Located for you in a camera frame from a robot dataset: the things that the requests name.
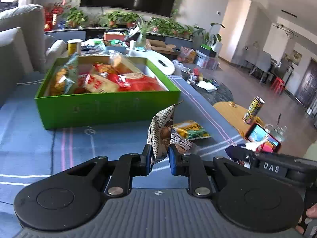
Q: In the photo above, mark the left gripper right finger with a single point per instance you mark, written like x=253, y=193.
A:
x=194, y=168

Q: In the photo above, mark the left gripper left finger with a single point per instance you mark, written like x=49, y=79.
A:
x=126, y=168

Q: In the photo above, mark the brown patterned snack packet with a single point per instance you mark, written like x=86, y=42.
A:
x=159, y=133

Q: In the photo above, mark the brown cookie packet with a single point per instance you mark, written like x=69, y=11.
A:
x=183, y=146

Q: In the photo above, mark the person right hand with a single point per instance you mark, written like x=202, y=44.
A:
x=310, y=215

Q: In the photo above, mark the green yellow snack packet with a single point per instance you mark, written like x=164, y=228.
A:
x=191, y=130

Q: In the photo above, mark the red cased phone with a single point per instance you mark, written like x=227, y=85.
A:
x=263, y=138

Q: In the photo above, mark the wooden side table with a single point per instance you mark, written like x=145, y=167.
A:
x=233, y=113

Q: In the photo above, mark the black yellow drink can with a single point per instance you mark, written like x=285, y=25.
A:
x=253, y=109

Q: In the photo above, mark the green snack box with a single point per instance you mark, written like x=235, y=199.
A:
x=87, y=109

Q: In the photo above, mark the white round coffee table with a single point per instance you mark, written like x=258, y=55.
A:
x=160, y=61

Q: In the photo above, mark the blue striped tablecloth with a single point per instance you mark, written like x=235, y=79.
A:
x=30, y=153

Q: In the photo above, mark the blue plastic basket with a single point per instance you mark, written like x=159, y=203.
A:
x=118, y=48

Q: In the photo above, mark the glass vase with plant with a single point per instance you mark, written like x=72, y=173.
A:
x=144, y=27

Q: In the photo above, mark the cardboard box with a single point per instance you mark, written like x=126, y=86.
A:
x=160, y=46

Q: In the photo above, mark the yellow tin can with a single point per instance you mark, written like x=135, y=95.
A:
x=74, y=46

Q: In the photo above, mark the grey tv cabinet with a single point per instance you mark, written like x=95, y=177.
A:
x=98, y=32

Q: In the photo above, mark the grey sofa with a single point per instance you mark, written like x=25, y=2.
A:
x=25, y=48

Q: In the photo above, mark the red flower decoration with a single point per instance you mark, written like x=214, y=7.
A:
x=52, y=11

